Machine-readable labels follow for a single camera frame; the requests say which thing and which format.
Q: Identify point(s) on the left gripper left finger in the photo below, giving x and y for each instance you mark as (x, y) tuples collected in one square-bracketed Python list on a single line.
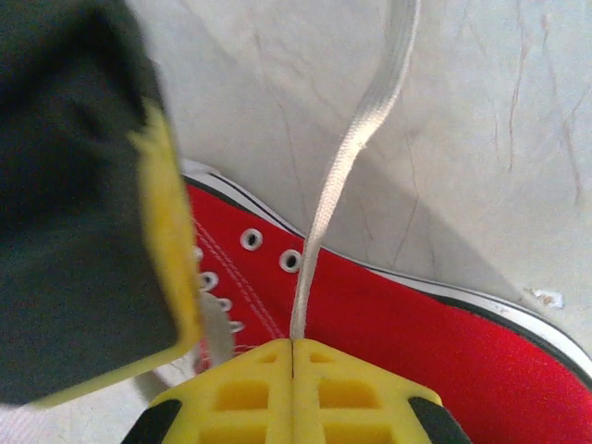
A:
[(240, 398)]

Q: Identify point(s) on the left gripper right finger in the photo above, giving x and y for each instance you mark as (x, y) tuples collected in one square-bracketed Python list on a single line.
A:
[(351, 398)]

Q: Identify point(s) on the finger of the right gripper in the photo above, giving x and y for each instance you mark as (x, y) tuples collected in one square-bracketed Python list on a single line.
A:
[(69, 208)]

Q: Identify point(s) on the red canvas sneaker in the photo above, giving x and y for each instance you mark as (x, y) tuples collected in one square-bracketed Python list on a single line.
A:
[(416, 361)]

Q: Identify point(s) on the white shoelace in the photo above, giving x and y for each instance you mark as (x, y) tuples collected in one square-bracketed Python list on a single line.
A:
[(324, 222)]

